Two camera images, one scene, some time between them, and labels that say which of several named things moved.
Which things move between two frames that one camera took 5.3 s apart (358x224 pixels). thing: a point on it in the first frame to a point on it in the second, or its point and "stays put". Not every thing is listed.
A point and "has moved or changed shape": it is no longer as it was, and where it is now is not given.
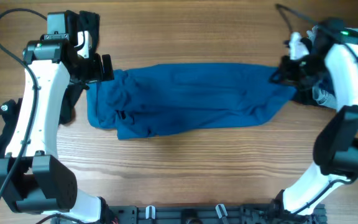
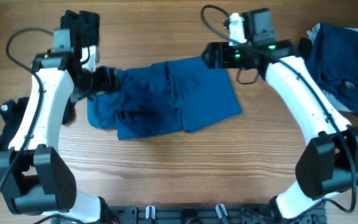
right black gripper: [285, 75] to [224, 48]
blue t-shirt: [160, 99] has moved or changed shape
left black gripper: [96, 73] to [102, 85]
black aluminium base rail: [204, 214] stays put
